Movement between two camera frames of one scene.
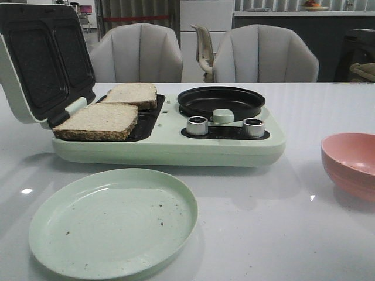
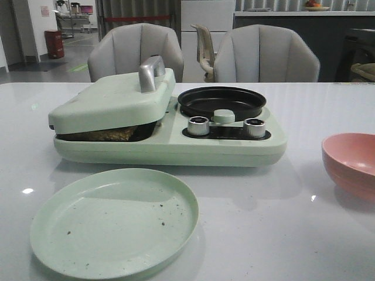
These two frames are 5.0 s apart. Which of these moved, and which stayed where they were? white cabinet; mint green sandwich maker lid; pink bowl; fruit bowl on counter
Moved: mint green sandwich maker lid
Stayed: white cabinet; fruit bowl on counter; pink bowl
